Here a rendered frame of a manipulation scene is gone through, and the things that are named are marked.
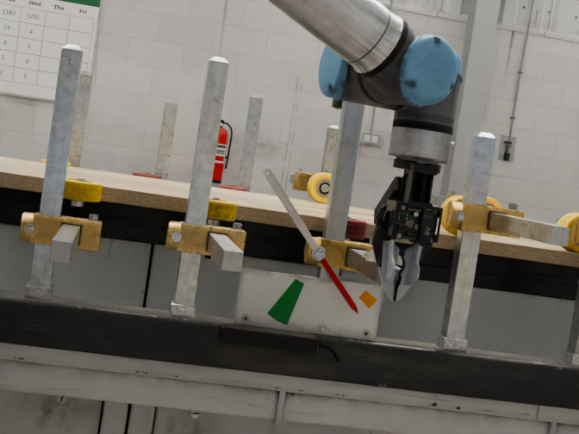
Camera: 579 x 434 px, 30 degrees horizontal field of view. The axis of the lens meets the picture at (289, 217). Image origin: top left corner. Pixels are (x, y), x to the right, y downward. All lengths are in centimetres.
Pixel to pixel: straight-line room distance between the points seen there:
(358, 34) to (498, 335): 105
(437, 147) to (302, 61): 762
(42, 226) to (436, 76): 79
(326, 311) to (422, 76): 66
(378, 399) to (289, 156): 721
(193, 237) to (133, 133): 712
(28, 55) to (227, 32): 163
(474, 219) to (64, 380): 79
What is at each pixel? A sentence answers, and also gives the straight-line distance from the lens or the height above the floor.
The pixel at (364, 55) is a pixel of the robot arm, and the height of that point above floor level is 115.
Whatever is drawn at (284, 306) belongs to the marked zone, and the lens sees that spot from 192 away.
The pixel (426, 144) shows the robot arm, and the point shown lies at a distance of 158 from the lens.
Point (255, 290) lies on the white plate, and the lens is 191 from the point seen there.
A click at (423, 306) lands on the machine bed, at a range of 221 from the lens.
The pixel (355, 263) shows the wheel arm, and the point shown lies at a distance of 186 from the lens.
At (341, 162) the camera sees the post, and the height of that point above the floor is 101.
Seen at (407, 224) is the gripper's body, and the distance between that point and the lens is 159.
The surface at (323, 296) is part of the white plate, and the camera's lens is 193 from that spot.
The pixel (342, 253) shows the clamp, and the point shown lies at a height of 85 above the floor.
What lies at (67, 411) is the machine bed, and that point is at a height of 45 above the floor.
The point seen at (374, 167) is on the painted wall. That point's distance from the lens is 933.
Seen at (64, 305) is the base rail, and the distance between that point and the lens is 189.
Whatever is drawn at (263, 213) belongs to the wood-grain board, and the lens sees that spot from 207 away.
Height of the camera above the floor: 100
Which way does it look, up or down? 3 degrees down
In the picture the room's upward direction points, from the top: 8 degrees clockwise
